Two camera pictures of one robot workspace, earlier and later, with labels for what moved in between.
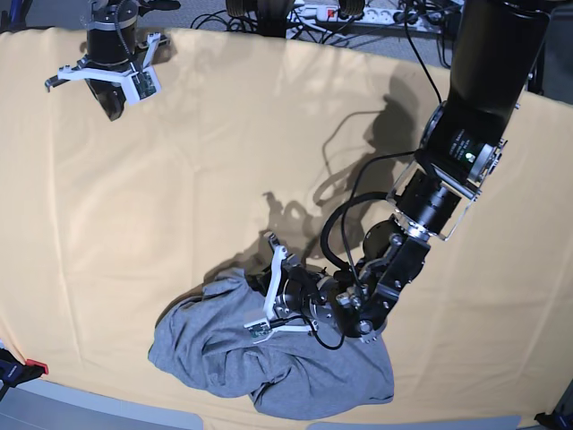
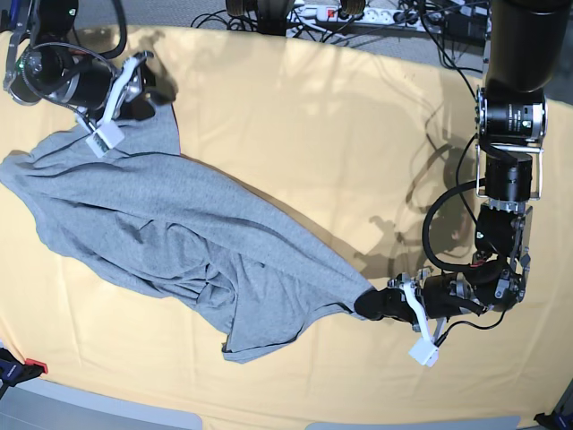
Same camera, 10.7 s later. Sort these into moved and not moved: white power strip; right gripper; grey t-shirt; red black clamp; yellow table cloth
Moved: right gripper; grey t-shirt
Not moved: yellow table cloth; white power strip; red black clamp
